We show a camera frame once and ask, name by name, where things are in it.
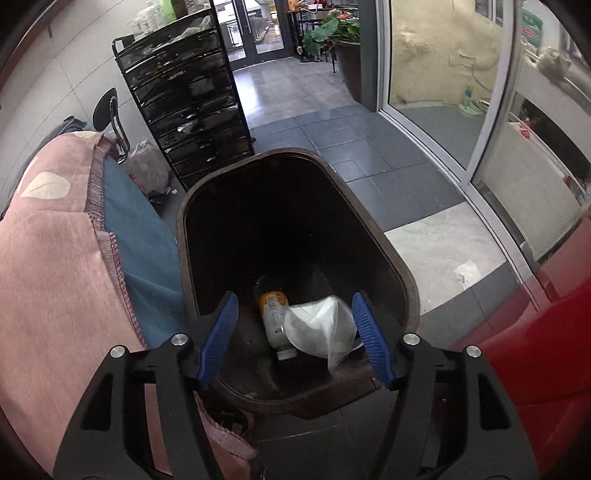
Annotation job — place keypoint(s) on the dark table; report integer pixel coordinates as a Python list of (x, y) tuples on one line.
[(300, 18)]

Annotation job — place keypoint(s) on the dark plant pot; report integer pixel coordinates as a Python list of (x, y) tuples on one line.
[(348, 64)]

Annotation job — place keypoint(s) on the sliding glass door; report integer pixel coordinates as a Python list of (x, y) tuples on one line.
[(501, 92)]

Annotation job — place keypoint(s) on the dark brown trash bin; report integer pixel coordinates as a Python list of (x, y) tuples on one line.
[(277, 207)]

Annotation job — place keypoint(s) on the grey cloth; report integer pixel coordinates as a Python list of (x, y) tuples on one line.
[(69, 127)]

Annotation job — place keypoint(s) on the blue cloth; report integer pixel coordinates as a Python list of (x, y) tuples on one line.
[(138, 240)]

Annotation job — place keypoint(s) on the glass double door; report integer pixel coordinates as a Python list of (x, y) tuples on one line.
[(258, 27)]

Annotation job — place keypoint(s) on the pink blanket with white spots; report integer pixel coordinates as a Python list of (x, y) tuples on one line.
[(46, 277)]

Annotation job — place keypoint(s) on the black drawer cart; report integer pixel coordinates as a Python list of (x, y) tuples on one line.
[(184, 101)]

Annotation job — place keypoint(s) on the grey plastic bag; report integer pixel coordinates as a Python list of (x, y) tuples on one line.
[(147, 170)]

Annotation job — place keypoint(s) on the white plastic bag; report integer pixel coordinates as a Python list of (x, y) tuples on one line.
[(318, 327)]

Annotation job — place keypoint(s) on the clear plastic bottle orange label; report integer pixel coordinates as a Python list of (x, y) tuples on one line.
[(274, 323)]

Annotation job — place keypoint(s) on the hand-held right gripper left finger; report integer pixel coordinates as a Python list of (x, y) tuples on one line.
[(220, 339)]

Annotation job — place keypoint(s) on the red glossy furniture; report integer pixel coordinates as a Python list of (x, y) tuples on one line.
[(545, 360)]

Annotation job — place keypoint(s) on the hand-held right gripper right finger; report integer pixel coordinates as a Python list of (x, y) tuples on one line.
[(371, 341)]

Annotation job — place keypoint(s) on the green leafy plant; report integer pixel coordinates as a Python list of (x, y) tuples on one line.
[(332, 27)]

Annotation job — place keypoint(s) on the green pet bowl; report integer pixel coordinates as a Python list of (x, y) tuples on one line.
[(471, 108)]

